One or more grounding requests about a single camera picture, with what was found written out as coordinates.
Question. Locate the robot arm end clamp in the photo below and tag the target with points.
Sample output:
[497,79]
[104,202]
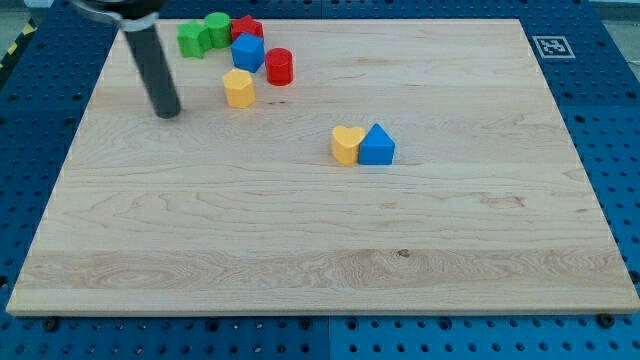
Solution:
[128,15]

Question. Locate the yellow hexagon block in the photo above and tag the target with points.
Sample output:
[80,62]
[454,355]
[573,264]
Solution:
[239,88]

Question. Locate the yellow heart block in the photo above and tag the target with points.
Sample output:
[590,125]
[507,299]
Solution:
[345,143]

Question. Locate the blue triangle block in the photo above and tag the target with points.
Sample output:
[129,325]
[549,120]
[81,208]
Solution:
[377,148]

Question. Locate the light wooden board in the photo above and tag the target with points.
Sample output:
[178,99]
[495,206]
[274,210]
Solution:
[485,210]

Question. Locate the red cylinder block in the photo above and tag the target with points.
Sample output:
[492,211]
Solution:
[279,66]

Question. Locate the blue cube block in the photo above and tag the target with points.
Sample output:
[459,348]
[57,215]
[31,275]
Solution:
[248,52]

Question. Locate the red star block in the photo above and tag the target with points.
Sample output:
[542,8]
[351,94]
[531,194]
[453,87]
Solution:
[246,25]

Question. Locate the green cylinder block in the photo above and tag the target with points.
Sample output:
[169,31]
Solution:
[218,25]

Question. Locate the green star block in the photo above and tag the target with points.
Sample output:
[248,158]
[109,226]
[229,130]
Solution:
[193,39]

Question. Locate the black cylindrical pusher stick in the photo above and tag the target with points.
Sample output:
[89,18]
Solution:
[148,54]

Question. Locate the white fiducial marker tag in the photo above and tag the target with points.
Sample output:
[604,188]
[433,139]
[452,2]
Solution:
[553,47]

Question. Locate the yellow black hazard tape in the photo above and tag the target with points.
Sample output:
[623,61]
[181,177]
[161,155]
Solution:
[18,46]

